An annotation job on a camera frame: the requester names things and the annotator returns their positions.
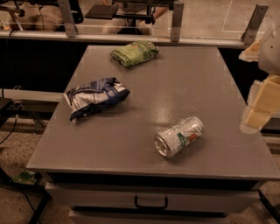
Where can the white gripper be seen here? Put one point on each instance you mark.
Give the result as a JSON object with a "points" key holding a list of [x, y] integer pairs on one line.
{"points": [[270, 53]]}

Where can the silver 7up soda can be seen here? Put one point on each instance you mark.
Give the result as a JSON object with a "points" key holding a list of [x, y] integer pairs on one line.
{"points": [[171, 141]]}

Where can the green jalapeno chip bag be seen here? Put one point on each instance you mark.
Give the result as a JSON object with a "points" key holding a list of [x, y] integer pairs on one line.
{"points": [[135, 53]]}

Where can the blue white chip bag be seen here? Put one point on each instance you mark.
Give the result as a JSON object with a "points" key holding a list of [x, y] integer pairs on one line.
{"points": [[95, 97]]}

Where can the grey drawer cabinet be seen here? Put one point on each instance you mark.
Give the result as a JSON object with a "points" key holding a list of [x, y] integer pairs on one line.
{"points": [[98, 164]]}

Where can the green packet on floor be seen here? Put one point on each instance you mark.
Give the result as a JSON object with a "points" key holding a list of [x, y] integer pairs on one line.
{"points": [[25, 177]]}

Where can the metal railing frame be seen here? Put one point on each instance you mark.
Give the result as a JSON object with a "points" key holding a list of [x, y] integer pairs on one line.
{"points": [[221, 23]]}

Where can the black drawer handle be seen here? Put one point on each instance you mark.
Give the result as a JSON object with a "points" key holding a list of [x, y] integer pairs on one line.
{"points": [[150, 203]]}

